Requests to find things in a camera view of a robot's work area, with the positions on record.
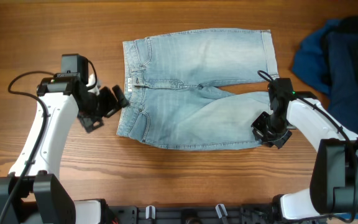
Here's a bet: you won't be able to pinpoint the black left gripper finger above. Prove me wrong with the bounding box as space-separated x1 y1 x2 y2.
112 85 129 108
77 114 104 133

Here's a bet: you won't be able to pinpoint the light blue denim shorts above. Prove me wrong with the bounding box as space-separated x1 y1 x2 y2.
117 28 278 151

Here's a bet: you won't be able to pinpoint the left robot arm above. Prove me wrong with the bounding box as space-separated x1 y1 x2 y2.
0 73 128 223

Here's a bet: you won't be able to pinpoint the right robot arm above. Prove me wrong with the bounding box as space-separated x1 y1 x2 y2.
252 88 358 223

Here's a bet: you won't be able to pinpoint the blue cloth garment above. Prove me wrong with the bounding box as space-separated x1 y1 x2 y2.
292 20 341 100

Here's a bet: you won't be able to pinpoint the dark navy garment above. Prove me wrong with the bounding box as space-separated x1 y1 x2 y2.
321 16 358 134

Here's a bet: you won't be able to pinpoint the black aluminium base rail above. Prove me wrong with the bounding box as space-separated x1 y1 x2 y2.
107 203 328 224

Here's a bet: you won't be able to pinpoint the right white rail clip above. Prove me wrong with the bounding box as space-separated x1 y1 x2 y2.
215 203 229 224

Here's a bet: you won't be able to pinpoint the white rail clip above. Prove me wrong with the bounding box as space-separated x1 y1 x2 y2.
215 203 229 224
145 205 156 220

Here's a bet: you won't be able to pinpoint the left white rail clip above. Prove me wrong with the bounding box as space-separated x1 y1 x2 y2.
145 205 156 220

